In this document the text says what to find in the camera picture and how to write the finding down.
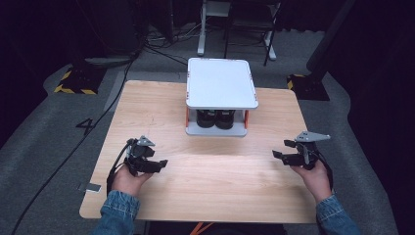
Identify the black sandal with green strap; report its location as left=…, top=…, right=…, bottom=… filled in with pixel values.
left=214, top=110, right=237, bottom=130

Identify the white two-tier shoe rack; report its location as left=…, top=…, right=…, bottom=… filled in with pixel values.
left=184, top=57, right=259, bottom=138

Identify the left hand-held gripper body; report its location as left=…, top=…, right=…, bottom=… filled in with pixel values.
left=123, top=134, right=157, bottom=178

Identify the person's left hand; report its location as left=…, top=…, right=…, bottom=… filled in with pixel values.
left=111, top=164, right=155, bottom=198

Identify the black slanted stand pole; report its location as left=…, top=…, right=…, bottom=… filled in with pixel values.
left=305, top=0, right=357, bottom=75

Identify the black stand base striped tape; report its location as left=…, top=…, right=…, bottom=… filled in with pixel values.
left=286, top=73, right=331, bottom=102
left=53, top=65, right=108, bottom=96

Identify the tangle of floor cables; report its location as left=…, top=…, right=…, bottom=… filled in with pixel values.
left=142, top=21, right=204, bottom=67

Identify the hand-held gripper black cable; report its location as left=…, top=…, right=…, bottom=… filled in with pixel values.
left=315, top=150, right=335, bottom=192
left=106, top=138, right=135, bottom=197

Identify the black folding chair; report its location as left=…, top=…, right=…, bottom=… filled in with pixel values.
left=222, top=0, right=282, bottom=68

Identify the orange strap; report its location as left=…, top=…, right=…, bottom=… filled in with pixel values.
left=189, top=221, right=215, bottom=235

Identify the left hand-held gripper black cable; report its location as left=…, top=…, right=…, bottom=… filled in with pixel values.
left=106, top=138, right=135, bottom=197

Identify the white desk frame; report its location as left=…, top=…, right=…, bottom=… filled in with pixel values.
left=196, top=0, right=279, bottom=62

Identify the black sandal with blue strap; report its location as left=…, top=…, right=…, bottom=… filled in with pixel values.
left=196, top=110, right=217, bottom=129

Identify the grey tape piece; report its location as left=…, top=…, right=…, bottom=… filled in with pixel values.
left=77, top=182, right=103, bottom=194

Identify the person's right hand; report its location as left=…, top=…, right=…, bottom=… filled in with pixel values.
left=290, top=159, right=334, bottom=204

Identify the right hand-held gripper black cable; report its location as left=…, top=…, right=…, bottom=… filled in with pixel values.
left=315, top=150, right=335, bottom=192

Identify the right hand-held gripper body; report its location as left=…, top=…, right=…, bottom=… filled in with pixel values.
left=292, top=130, right=332, bottom=171

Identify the long black floor cable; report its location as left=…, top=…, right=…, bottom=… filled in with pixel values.
left=10, top=57, right=136, bottom=235

